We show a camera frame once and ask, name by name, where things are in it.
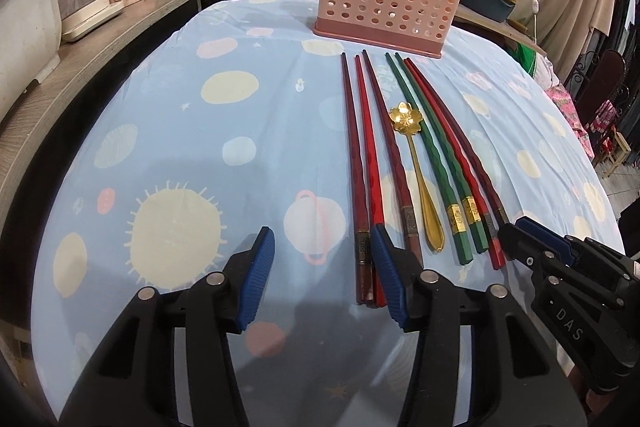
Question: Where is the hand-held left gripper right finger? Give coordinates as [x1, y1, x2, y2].
[370, 223, 588, 427]

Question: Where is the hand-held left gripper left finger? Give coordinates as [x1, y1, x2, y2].
[60, 227, 276, 427]

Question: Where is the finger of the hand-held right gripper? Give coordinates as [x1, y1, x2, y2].
[497, 216, 573, 280]
[562, 234, 640, 284]

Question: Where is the dark maroon chopstick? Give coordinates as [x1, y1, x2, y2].
[410, 61, 511, 228]

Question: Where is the green chopstick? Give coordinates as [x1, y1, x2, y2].
[394, 52, 490, 255]
[384, 53, 475, 267]

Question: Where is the dark red chopstick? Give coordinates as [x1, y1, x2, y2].
[340, 52, 375, 307]

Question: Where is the dark brown chopstick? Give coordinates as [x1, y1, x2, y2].
[361, 49, 425, 270]

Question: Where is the gold flower spoon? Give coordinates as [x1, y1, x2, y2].
[390, 103, 447, 253]

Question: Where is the blue printed bed sheet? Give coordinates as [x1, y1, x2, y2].
[30, 0, 621, 427]

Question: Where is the pink floral cloth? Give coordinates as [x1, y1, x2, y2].
[544, 84, 596, 160]

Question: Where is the dark wooden chair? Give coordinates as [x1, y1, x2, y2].
[575, 49, 627, 132]

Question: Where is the grey wooden shelf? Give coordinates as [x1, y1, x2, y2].
[0, 0, 208, 212]

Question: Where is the white plastic tub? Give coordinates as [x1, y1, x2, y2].
[0, 0, 63, 122]

